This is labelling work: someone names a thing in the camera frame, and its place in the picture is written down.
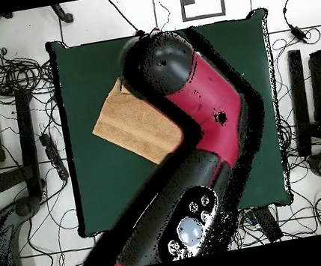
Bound black power strip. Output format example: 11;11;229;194
38;130;70;184

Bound dark green table cloth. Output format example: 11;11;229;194
45;5;299;240

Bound tangled black cables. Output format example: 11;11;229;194
0;21;58;103

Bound black oblong floor device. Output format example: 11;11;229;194
251;204;285;245

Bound black power adapter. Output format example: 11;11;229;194
288;22;309;44

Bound black floor bar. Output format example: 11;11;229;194
10;88;46;199
282;48;319;158

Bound tan terry towel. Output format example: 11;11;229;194
83;69;189;175

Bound thin black floor cable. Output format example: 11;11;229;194
106;0;144;40

